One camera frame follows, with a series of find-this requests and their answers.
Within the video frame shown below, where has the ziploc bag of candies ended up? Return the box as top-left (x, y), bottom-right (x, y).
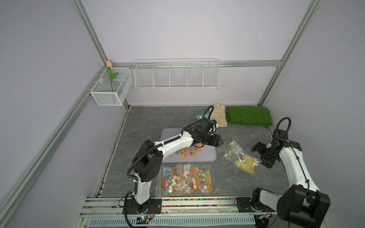
top-left (224, 140), bottom-right (261, 174)
top-left (181, 164), bottom-right (214, 194)
top-left (156, 164), bottom-right (187, 197)

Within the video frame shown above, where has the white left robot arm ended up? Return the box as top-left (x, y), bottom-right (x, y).
top-left (126, 105), bottom-right (223, 206)

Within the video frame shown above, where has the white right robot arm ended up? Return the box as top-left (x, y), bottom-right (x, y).
top-left (251, 117), bottom-right (331, 228)

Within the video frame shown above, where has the pile of loose candies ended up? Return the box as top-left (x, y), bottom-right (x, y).
top-left (175, 144), bottom-right (206, 158)

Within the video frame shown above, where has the green hand broom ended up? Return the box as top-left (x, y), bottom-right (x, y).
top-left (194, 109), bottom-right (205, 120)

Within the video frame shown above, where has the lilac plastic tray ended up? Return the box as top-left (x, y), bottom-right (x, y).
top-left (161, 128), bottom-right (217, 163)

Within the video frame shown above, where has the beige work glove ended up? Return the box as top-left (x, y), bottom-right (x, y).
top-left (210, 104), bottom-right (228, 128)

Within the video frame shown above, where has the green artificial grass mat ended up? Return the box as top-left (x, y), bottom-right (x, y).
top-left (226, 105), bottom-right (272, 126)

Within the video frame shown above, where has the small white mesh basket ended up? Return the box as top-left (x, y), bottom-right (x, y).
top-left (90, 67), bottom-right (133, 106)

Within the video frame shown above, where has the pink artificial tulip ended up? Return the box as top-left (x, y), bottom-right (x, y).
top-left (106, 60), bottom-right (118, 92)

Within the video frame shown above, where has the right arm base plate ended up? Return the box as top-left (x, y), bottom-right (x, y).
top-left (234, 197), bottom-right (275, 213)

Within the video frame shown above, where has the long white wire basket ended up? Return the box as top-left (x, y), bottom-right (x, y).
top-left (134, 60), bottom-right (221, 90)

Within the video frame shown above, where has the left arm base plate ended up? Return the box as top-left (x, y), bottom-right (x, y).
top-left (123, 199), bottom-right (162, 215)

